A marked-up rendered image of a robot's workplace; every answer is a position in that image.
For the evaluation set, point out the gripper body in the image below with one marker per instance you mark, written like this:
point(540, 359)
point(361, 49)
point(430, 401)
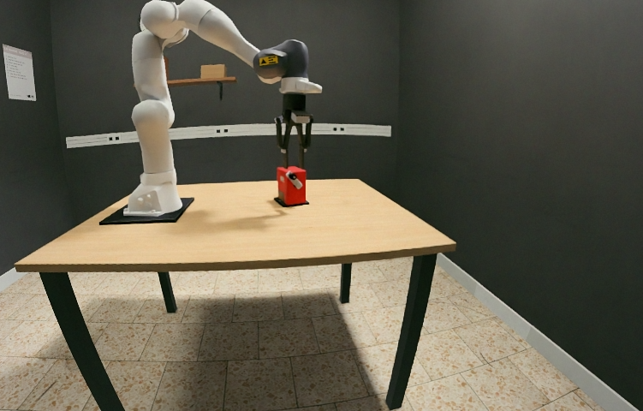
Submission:
point(292, 102)

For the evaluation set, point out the red pencil sharpener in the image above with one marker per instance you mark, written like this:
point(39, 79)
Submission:
point(291, 194)

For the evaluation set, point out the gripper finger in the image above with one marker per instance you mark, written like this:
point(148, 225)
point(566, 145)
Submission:
point(304, 143)
point(283, 142)

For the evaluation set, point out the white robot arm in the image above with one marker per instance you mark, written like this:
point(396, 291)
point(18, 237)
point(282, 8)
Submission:
point(157, 194)

